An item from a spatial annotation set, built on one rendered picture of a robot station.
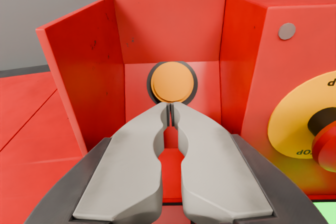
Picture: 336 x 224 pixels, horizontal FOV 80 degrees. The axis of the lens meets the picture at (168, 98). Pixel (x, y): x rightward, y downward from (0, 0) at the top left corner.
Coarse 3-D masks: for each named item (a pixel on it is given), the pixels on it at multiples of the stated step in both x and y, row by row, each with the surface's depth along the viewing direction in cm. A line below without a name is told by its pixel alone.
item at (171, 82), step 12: (156, 72) 18; (168, 72) 18; (180, 72) 18; (156, 84) 18; (168, 84) 18; (180, 84) 18; (192, 84) 18; (156, 96) 18; (168, 96) 18; (180, 96) 18
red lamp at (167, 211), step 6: (162, 210) 17; (168, 210) 17; (174, 210) 17; (180, 210) 17; (162, 216) 16; (168, 216) 16; (174, 216) 16; (180, 216) 16; (156, 222) 16; (162, 222) 16; (168, 222) 16; (174, 222) 16; (180, 222) 16; (186, 222) 16
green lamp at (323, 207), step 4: (316, 204) 17; (320, 204) 17; (324, 204) 17; (328, 204) 17; (332, 204) 17; (320, 208) 16; (324, 208) 16; (328, 208) 16; (332, 208) 16; (324, 212) 16; (328, 212) 16; (332, 212) 16; (324, 216) 16; (328, 216) 16; (332, 216) 16; (328, 220) 16; (332, 220) 16
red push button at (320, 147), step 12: (324, 108) 12; (312, 120) 13; (324, 120) 12; (312, 132) 13; (324, 132) 11; (312, 144) 12; (324, 144) 11; (312, 156) 12; (324, 156) 11; (324, 168) 12
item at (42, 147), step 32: (0, 96) 71; (32, 96) 67; (0, 128) 54; (32, 128) 52; (64, 128) 50; (0, 160) 43; (32, 160) 42; (64, 160) 41; (160, 160) 37; (0, 192) 36; (32, 192) 35
